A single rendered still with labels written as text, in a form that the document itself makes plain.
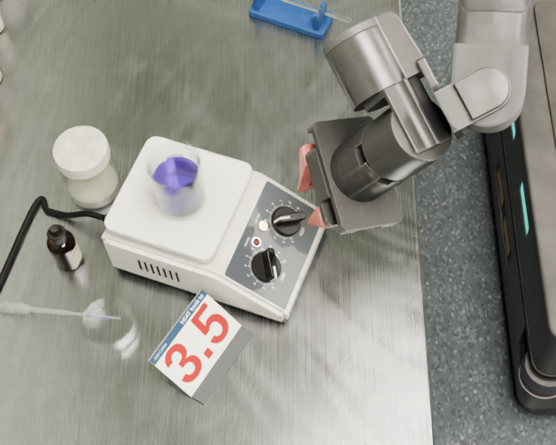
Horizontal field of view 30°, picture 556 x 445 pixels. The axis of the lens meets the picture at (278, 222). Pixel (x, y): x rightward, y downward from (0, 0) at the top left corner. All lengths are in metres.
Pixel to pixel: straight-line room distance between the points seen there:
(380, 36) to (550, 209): 0.81
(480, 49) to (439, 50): 1.41
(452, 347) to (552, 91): 0.49
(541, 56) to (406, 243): 0.74
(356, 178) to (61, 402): 0.39
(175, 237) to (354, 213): 0.20
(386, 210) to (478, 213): 1.10
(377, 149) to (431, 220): 1.16
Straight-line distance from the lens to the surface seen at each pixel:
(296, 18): 1.27
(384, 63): 0.83
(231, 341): 1.05
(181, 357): 1.02
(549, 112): 1.71
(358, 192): 0.89
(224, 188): 1.03
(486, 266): 1.95
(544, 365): 1.60
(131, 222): 1.03
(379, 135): 0.83
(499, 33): 0.82
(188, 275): 1.03
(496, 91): 0.80
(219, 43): 1.26
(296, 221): 1.05
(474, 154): 2.08
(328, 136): 0.91
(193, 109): 1.20
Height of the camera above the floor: 1.71
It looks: 60 degrees down
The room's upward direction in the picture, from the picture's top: 6 degrees counter-clockwise
